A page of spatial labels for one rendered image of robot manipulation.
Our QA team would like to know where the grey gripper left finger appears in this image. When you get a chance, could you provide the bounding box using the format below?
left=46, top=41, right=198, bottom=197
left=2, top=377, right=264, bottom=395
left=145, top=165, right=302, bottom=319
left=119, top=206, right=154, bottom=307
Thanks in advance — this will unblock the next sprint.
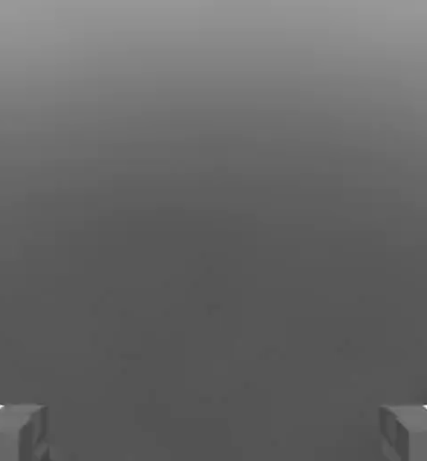
left=0, top=403, right=50, bottom=461

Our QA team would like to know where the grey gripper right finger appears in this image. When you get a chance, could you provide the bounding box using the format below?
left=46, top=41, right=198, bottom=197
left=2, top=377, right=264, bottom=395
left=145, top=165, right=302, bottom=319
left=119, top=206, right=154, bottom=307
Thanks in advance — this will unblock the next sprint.
left=377, top=403, right=427, bottom=461

